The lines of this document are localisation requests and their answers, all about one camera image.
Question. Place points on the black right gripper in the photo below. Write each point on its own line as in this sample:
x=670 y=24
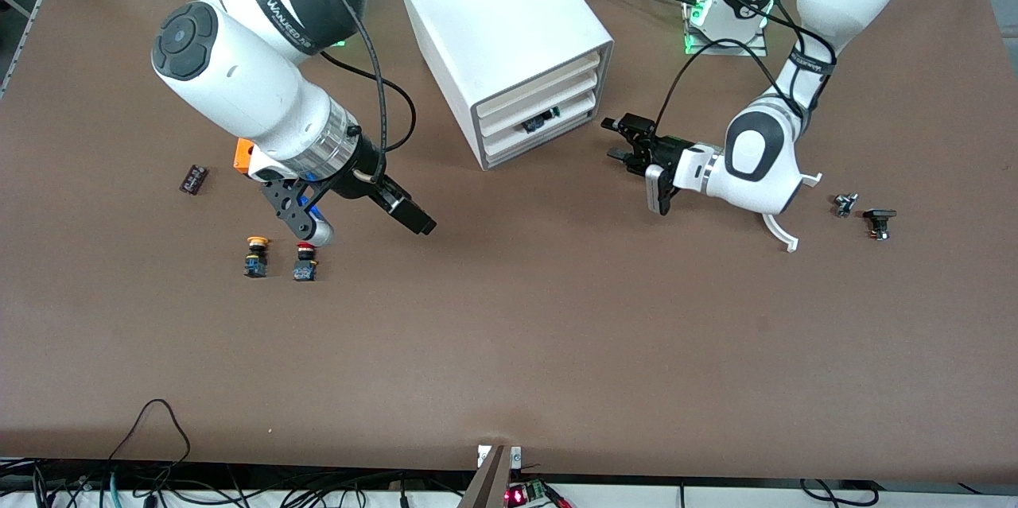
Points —
x=360 y=172

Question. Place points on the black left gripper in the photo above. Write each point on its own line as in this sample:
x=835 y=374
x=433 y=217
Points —
x=670 y=150

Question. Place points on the white cabinet drawer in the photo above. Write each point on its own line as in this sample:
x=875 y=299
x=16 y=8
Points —
x=541 y=87
x=573 y=89
x=509 y=150
x=580 y=101

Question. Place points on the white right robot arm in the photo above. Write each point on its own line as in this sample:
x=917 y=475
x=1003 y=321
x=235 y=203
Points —
x=238 y=79

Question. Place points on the red push button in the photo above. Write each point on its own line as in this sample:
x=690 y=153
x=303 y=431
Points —
x=305 y=265

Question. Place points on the yellow push button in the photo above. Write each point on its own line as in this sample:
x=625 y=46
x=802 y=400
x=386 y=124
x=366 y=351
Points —
x=256 y=261

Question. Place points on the white drawer cabinet housing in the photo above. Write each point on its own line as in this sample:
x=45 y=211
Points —
x=493 y=7

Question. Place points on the white semicircular plastic clamp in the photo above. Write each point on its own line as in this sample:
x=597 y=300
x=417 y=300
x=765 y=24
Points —
x=783 y=236

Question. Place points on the small black electronic module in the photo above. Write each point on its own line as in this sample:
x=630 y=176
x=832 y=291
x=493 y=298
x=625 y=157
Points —
x=193 y=180

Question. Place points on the circuit board with red display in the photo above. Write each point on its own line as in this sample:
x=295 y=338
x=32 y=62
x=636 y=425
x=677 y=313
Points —
x=517 y=496

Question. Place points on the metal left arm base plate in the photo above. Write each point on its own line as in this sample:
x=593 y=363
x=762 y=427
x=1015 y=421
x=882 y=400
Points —
x=751 y=47

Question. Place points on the orange button enclosure box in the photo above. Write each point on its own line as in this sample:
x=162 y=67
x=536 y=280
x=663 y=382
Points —
x=241 y=154

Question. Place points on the small metal bracket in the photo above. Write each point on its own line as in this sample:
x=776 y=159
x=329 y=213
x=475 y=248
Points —
x=845 y=206

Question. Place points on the black push switch component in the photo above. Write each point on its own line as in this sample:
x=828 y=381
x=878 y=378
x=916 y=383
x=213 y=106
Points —
x=879 y=214

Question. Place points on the small white bracket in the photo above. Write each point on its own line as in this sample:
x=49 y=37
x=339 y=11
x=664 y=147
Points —
x=517 y=456

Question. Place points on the grey angled post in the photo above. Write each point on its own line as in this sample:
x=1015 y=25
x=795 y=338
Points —
x=489 y=484

